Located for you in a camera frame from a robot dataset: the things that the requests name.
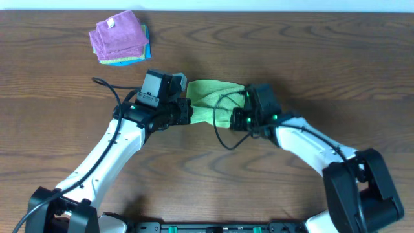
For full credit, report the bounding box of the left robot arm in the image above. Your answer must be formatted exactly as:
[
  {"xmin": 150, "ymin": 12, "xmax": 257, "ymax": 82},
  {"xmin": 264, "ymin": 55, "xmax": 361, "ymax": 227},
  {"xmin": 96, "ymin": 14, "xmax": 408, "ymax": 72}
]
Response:
[{"xmin": 22, "ymin": 98, "xmax": 193, "ymax": 232}]

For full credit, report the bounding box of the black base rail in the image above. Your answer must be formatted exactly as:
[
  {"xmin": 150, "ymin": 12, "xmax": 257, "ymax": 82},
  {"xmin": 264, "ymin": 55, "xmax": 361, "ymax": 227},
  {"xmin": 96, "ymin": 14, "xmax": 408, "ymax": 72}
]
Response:
[{"xmin": 133, "ymin": 221, "xmax": 308, "ymax": 233}]

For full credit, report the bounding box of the light green folded cloth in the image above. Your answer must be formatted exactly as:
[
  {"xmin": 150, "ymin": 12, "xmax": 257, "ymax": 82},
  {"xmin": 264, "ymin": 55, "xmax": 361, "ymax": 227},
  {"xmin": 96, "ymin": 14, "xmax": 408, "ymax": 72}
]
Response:
[{"xmin": 89, "ymin": 21, "xmax": 149, "ymax": 64}]

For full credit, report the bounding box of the blue folded cloth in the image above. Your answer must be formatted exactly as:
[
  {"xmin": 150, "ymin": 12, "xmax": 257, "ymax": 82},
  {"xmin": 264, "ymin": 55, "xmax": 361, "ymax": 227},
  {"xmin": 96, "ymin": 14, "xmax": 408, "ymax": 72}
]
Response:
[{"xmin": 100, "ymin": 24, "xmax": 151, "ymax": 67}]

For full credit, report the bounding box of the purple folded cloth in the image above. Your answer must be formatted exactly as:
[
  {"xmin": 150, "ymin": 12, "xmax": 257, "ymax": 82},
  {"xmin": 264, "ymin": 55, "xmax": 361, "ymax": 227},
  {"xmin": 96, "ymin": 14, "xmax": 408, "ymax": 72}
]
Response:
[{"xmin": 89, "ymin": 10, "xmax": 149, "ymax": 61}]

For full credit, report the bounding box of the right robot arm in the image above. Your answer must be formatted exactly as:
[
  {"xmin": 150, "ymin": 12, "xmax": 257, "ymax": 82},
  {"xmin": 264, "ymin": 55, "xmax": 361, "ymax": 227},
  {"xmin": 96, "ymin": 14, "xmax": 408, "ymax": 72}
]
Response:
[{"xmin": 230, "ymin": 108, "xmax": 404, "ymax": 232}]

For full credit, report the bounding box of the green microfiber cloth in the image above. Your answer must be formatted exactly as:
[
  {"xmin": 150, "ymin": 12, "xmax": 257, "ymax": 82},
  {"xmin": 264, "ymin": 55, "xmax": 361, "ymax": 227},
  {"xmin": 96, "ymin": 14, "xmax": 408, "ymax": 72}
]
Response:
[{"xmin": 186, "ymin": 80, "xmax": 245, "ymax": 128}]

